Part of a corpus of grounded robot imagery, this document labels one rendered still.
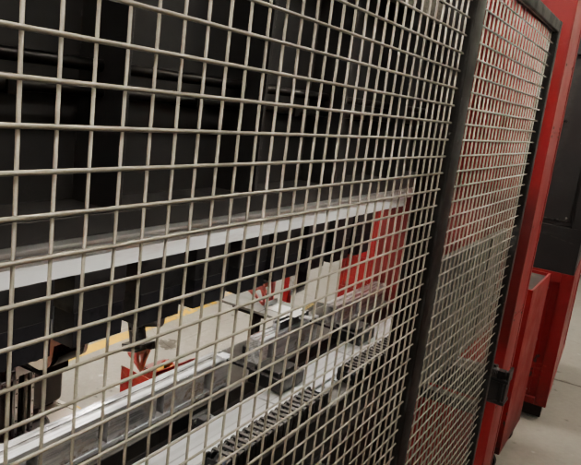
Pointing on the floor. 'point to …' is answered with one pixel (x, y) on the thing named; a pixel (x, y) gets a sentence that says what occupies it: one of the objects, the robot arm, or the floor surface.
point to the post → (432, 223)
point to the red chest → (539, 284)
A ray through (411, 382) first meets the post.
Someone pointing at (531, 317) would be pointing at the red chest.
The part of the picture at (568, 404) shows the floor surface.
